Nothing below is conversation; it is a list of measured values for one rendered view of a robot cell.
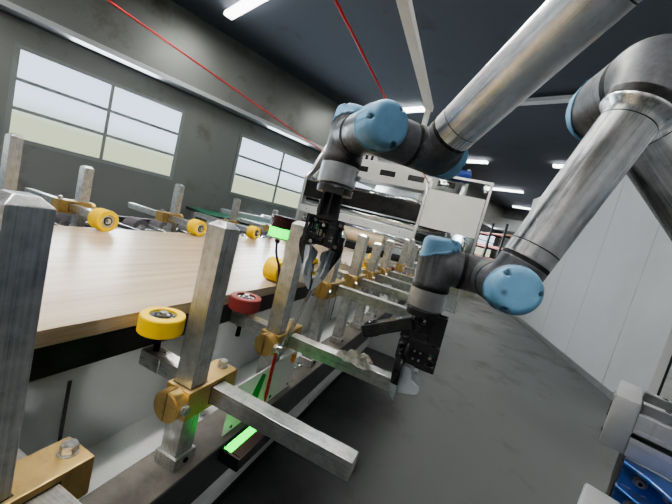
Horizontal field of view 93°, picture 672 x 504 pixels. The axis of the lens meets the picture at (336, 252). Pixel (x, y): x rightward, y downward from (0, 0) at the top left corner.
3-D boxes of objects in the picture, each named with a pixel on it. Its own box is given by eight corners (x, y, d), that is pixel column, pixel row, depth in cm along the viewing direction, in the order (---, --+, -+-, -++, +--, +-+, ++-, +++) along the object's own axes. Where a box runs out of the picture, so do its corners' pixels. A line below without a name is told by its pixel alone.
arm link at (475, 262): (523, 311, 57) (460, 295, 59) (504, 299, 68) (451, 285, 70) (536, 269, 56) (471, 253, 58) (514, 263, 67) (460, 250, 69)
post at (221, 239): (182, 492, 56) (241, 225, 51) (164, 506, 53) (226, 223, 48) (167, 481, 57) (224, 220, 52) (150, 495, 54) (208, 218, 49)
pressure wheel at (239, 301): (258, 337, 87) (268, 297, 86) (239, 345, 80) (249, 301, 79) (235, 327, 90) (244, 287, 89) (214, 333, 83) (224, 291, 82)
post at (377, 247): (356, 343, 149) (383, 243, 144) (353, 345, 146) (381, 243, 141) (349, 340, 151) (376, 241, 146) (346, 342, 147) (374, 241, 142)
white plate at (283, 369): (290, 384, 86) (299, 350, 85) (223, 437, 62) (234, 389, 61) (288, 383, 86) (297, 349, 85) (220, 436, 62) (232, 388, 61)
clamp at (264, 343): (298, 343, 84) (303, 325, 83) (269, 360, 71) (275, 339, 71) (280, 336, 86) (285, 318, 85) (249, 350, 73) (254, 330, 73)
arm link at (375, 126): (434, 114, 51) (396, 127, 61) (373, 86, 47) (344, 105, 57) (421, 163, 52) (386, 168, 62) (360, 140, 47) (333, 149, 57)
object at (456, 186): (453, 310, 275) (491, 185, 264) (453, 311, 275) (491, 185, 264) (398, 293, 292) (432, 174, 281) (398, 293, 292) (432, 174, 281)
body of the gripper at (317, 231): (298, 243, 59) (314, 178, 58) (304, 241, 68) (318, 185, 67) (338, 253, 59) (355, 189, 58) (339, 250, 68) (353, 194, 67)
